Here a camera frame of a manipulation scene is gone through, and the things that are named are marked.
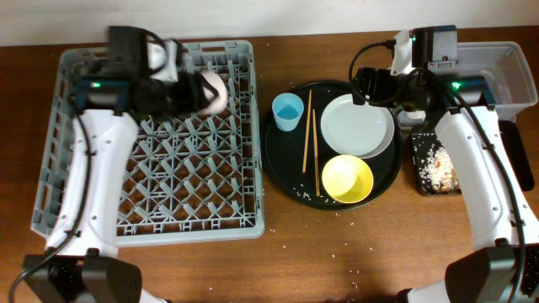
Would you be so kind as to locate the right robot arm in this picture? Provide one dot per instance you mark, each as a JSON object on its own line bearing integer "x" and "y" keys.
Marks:
{"x": 503, "y": 265}

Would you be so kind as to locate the grey round plate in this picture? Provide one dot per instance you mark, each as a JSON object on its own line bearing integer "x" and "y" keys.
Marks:
{"x": 363, "y": 131}

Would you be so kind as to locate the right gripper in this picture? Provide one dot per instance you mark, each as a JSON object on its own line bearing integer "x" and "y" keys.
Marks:
{"x": 382, "y": 77}

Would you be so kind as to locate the grey dishwasher rack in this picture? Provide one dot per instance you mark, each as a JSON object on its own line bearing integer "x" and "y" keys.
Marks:
{"x": 191, "y": 179}

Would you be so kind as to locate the wooden chopstick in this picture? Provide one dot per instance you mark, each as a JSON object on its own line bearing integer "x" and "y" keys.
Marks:
{"x": 307, "y": 133}
{"x": 315, "y": 153}

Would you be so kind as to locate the yellow plastic bowl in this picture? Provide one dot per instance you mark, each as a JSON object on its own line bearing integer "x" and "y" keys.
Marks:
{"x": 347, "y": 179}

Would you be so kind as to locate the black rectangular waste tray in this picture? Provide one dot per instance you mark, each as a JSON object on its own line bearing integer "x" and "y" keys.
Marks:
{"x": 510, "y": 136}

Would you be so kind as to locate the food scraps and rice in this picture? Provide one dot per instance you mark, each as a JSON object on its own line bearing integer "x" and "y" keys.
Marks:
{"x": 436, "y": 172}

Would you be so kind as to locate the light blue plastic cup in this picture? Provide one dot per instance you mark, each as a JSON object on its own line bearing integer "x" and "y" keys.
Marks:
{"x": 287, "y": 109}

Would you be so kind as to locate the clear plastic waste bin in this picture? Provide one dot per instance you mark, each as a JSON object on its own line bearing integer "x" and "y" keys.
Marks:
{"x": 483, "y": 73}

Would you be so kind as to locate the left wooden chopstick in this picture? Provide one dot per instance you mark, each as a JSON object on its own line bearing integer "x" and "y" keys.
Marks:
{"x": 307, "y": 133}

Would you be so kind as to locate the pink plastic cup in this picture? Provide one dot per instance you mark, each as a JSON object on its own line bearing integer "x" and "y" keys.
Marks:
{"x": 216, "y": 93}

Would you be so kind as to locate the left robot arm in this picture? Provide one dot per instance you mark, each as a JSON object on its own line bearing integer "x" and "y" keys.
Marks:
{"x": 80, "y": 262}

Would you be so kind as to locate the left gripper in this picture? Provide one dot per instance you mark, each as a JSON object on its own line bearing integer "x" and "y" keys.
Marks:
{"x": 184, "y": 87}

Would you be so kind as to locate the right wooden chopstick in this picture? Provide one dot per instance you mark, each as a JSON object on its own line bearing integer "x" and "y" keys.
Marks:
{"x": 315, "y": 153}

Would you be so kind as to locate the round black tray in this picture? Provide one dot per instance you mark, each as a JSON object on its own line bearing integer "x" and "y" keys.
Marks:
{"x": 282, "y": 152}

